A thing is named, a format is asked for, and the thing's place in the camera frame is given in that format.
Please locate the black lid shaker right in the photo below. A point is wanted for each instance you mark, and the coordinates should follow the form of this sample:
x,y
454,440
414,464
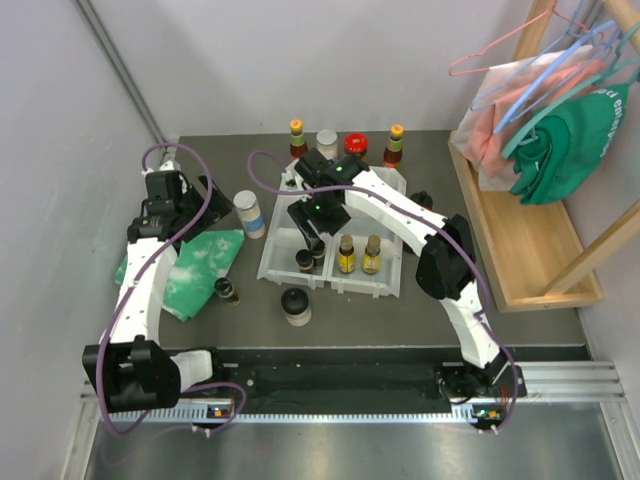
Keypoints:
x,y
423,199

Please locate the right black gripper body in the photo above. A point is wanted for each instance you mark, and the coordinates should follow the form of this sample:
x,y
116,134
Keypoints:
x,y
324,217

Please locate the left white organizer tray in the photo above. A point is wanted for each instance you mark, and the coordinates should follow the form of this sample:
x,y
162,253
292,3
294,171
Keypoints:
x,y
283,241

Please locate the orange cap sauce bottle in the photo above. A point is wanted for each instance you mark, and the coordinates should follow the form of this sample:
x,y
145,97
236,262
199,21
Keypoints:
x,y
298,144
394,148

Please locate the teal hanger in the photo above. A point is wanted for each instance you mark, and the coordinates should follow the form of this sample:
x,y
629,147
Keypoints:
x,y
526,132

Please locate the small black cap spice bottle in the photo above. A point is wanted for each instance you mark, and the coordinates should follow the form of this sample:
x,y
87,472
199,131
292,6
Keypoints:
x,y
318,256

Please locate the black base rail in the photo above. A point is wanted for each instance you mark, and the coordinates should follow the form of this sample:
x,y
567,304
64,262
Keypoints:
x,y
360,380

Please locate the green white cloth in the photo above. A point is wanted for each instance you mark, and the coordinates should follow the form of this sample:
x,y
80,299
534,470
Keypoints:
x,y
200,263

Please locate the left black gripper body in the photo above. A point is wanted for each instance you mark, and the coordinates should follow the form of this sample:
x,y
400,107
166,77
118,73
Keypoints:
x,y
190,206

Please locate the black lid shaker front left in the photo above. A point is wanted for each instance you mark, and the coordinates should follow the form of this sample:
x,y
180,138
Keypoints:
x,y
296,306

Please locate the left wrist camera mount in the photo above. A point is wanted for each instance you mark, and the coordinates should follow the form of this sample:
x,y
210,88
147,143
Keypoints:
x,y
169,165

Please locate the right orange cap sauce bottle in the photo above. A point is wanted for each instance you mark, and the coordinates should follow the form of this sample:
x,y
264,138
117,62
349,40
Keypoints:
x,y
394,148

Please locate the blue hanger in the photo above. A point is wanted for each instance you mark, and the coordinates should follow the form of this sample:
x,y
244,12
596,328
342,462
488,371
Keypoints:
x,y
509,91

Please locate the pink hanger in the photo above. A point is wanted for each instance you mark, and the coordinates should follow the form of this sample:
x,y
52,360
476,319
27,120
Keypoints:
x,y
529,36

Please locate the yellow label brown bottle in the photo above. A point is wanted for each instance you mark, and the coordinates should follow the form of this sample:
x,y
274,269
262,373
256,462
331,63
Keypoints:
x,y
346,254
371,258

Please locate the pink white garment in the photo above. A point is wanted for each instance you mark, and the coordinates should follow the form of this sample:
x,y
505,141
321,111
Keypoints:
x,y
475,137

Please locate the silver lid salt jar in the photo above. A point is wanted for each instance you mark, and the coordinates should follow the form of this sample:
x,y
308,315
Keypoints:
x,y
249,212
327,144

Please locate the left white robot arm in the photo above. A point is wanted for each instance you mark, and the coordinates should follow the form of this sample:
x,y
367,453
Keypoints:
x,y
174,257

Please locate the black cap pepper bottle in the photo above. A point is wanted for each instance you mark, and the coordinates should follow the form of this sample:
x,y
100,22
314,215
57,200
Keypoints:
x,y
305,261
225,290

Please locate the left orange cap sauce bottle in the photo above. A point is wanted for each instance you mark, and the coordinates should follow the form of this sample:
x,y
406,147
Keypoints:
x,y
298,144

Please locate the back red lid sauce jar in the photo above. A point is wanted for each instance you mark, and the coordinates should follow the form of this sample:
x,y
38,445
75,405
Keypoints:
x,y
356,144

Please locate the wooden clothes rack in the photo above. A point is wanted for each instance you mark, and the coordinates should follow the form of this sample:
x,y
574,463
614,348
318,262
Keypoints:
x,y
533,255

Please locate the green garment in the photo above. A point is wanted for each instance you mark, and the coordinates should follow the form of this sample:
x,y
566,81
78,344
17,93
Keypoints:
x,y
569,145

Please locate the left silver lid salt jar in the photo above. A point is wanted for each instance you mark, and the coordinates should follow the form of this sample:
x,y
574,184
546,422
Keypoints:
x,y
249,212

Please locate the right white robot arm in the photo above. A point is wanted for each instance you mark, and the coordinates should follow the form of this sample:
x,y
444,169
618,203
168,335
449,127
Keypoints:
x,y
446,270

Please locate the black lid shaker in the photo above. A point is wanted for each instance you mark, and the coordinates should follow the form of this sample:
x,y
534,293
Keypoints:
x,y
296,306
423,199

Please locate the back silver lid salt jar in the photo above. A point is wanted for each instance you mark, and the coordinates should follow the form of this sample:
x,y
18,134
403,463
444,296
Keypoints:
x,y
327,144

